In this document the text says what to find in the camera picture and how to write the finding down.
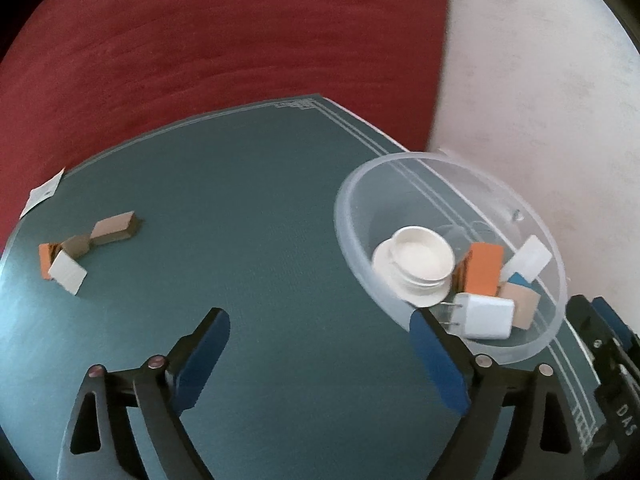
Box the beige triangular block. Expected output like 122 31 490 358
498 282 540 330

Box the white power adapter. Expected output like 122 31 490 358
440 292 515 340

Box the orange block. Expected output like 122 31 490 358
452 242 504 297
38 243 61 281

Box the blue block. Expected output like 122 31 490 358
506 273 530 287

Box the white block in bowl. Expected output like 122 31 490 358
500 235 552 283

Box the orange flat block in bowl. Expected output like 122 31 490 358
452 242 504 297

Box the white square block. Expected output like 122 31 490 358
49 250 88 296

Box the small beige block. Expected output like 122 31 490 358
61 234 91 260

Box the clear plastic bowl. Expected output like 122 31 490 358
334 153 567 365

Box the beige long block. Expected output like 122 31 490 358
90 211 140 246

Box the white paper packet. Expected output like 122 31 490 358
20 168 65 219

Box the green table mat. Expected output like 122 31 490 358
0 92 609 480

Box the red quilted sofa cover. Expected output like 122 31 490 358
1 0 448 235

